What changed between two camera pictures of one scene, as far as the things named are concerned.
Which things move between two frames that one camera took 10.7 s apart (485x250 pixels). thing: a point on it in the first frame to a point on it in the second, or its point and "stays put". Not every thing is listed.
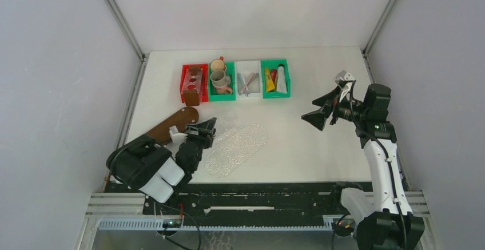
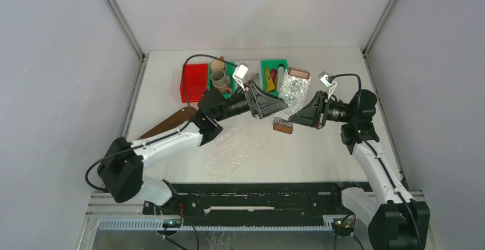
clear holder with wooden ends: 192,85 to 295,88
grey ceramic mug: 219,78 stays put
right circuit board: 344,227 stays put
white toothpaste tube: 281,86 stays put
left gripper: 205,135 to 262,103
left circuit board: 171,223 stays put
